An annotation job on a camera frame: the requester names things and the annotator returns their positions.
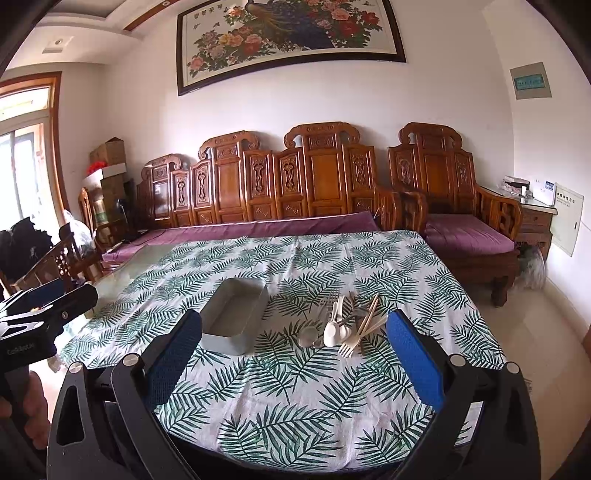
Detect white plastic fork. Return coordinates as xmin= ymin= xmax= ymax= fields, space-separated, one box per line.
xmin=339 ymin=316 xmax=387 ymax=358

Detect metal spoon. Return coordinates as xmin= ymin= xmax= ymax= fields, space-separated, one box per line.
xmin=297 ymin=304 xmax=328 ymax=348

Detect person's left hand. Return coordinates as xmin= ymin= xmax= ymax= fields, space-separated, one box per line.
xmin=22 ymin=371 xmax=50 ymax=450

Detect wooden chair at left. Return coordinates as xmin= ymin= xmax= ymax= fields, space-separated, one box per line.
xmin=1 ymin=223 xmax=105 ymax=294

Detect black bag on chair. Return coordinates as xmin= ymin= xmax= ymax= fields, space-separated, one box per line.
xmin=0 ymin=217 xmax=53 ymax=283

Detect grey rectangular utensil tray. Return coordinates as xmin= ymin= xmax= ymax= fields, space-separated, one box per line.
xmin=200 ymin=278 xmax=270 ymax=356

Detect small white plastic spoon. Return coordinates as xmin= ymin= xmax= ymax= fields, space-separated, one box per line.
xmin=337 ymin=322 xmax=353 ymax=343

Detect palm leaf print tablecloth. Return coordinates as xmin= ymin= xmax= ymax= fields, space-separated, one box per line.
xmin=58 ymin=231 xmax=505 ymax=473

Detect purple armchair cushion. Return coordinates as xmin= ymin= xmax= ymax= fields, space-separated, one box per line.
xmin=425 ymin=214 xmax=514 ymax=258

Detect carved wooden armchair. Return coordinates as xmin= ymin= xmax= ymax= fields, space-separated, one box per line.
xmin=388 ymin=122 xmax=522 ymax=307

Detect stacked cardboard boxes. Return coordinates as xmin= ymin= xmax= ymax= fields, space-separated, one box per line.
xmin=82 ymin=137 xmax=127 ymax=224

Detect wooden side table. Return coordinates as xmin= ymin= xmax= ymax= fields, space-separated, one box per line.
xmin=484 ymin=184 xmax=559 ymax=262

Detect items on side table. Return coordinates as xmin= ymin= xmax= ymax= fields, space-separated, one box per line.
xmin=501 ymin=175 xmax=556 ymax=206

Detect carved wooden long sofa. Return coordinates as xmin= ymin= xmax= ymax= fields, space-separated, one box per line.
xmin=136 ymin=122 xmax=427 ymax=232

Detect framed peony peacock painting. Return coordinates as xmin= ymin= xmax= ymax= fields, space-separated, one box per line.
xmin=176 ymin=0 xmax=406 ymax=96

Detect window with wooden frame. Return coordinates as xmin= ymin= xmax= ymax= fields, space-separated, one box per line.
xmin=1 ymin=72 xmax=68 ymax=237

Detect white wall electrical box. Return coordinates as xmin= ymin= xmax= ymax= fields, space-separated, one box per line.
xmin=551 ymin=184 xmax=584 ymax=257

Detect grey wall panel box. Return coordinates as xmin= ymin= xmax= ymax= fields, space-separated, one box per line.
xmin=510 ymin=62 xmax=552 ymax=100

